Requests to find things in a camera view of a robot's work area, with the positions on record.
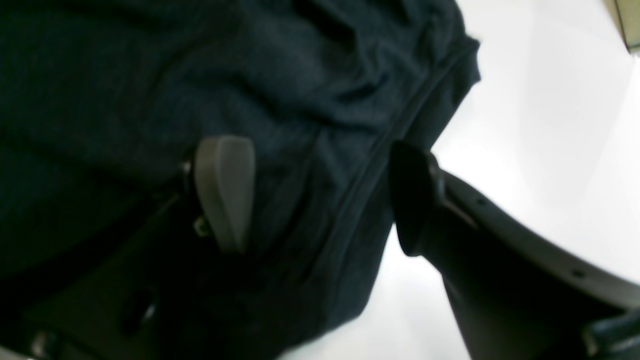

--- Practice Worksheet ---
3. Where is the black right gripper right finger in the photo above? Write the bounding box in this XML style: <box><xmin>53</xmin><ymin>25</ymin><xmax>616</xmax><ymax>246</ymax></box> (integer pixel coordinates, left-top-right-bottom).
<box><xmin>389</xmin><ymin>141</ymin><xmax>640</xmax><ymax>360</ymax></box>

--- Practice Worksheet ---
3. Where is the black long-sleeve t-shirt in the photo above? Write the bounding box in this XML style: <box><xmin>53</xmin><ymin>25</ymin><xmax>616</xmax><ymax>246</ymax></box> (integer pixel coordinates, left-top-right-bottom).
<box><xmin>0</xmin><ymin>0</ymin><xmax>480</xmax><ymax>360</ymax></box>

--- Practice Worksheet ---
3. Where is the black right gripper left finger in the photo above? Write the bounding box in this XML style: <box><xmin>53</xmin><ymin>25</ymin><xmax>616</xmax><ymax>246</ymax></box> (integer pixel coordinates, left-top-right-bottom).
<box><xmin>1</xmin><ymin>136</ymin><xmax>257</xmax><ymax>360</ymax></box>

